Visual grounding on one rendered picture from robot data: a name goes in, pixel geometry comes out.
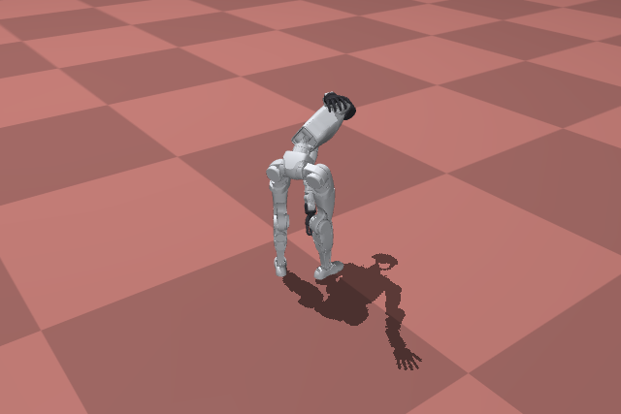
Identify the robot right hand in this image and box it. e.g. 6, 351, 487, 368
324, 92, 350, 112

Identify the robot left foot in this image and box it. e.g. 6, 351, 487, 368
275, 257, 287, 276

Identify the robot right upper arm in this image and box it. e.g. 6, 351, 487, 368
331, 103, 350, 115

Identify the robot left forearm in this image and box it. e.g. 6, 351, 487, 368
303, 180, 315, 210

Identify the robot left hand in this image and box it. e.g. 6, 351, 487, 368
305, 203, 316, 236

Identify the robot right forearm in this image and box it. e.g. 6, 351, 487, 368
322, 91, 347, 110

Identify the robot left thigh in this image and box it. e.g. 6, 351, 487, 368
266, 159, 291, 231

